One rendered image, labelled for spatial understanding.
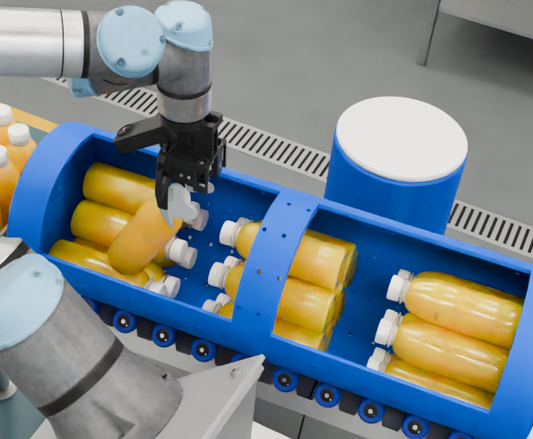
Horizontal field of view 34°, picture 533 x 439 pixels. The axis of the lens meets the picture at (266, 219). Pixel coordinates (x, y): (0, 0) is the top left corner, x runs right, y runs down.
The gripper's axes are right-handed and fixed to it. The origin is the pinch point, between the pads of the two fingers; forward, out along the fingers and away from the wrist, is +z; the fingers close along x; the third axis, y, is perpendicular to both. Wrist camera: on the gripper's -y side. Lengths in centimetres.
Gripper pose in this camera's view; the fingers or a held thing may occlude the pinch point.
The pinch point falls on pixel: (173, 209)
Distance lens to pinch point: 136.5
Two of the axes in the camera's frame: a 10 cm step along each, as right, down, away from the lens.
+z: -0.5, 7.2, 6.9
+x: 3.6, -6.3, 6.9
